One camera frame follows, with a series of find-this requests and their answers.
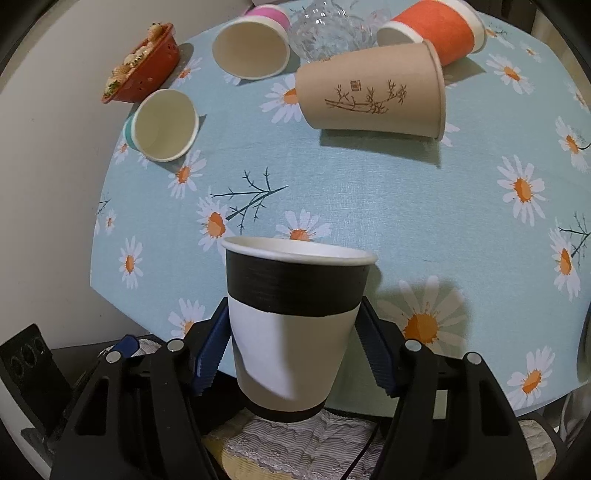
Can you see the white lace cushion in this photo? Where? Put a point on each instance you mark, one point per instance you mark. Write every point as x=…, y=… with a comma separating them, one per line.
x=326, y=446

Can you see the brown kraft paper cup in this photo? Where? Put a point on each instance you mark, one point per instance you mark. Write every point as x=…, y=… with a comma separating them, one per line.
x=392, y=89

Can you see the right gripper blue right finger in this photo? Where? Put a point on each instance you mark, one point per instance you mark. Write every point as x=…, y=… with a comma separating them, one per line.
x=381, y=343

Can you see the pink and white paper cup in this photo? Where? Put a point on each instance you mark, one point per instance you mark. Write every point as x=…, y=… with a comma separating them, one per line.
x=254, y=46

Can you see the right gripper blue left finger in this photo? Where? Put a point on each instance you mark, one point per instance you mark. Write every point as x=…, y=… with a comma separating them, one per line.
x=212, y=338

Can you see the orange and white paper cup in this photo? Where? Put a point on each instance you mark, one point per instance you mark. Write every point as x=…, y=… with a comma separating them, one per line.
x=454, y=27

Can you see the black and white paper cup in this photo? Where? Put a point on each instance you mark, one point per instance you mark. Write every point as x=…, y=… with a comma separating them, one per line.
x=292, y=305

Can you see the teal and white paper cup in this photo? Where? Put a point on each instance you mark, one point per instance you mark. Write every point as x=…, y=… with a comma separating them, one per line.
x=163, y=127

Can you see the blue daisy tablecloth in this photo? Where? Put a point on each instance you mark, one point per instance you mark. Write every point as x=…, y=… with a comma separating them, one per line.
x=482, y=238

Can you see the clear glass cup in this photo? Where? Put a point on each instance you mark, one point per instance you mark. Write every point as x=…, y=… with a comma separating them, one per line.
x=322, y=29

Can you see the red bowl with snacks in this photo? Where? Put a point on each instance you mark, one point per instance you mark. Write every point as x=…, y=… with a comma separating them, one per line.
x=145, y=68

